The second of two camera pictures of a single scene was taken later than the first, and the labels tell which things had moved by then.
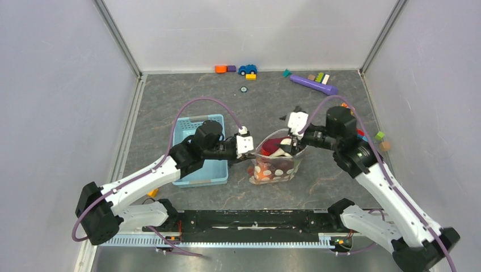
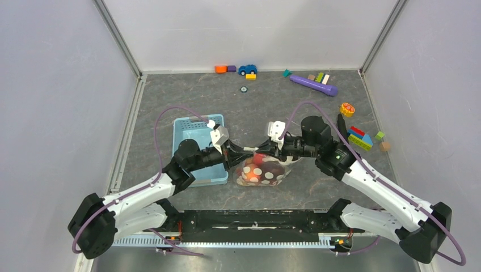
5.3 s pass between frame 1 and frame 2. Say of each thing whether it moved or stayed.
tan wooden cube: stayed
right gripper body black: moved
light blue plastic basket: stayed
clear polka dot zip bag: moved
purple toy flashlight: stayed
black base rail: stayed
